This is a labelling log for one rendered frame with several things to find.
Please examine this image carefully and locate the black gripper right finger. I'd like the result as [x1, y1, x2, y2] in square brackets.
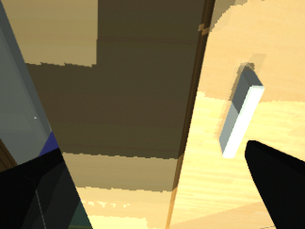
[244, 140, 305, 229]

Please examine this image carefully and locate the small blue block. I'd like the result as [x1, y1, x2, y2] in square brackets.
[39, 131, 59, 156]

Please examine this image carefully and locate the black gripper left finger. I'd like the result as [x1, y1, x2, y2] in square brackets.
[0, 148, 81, 229]

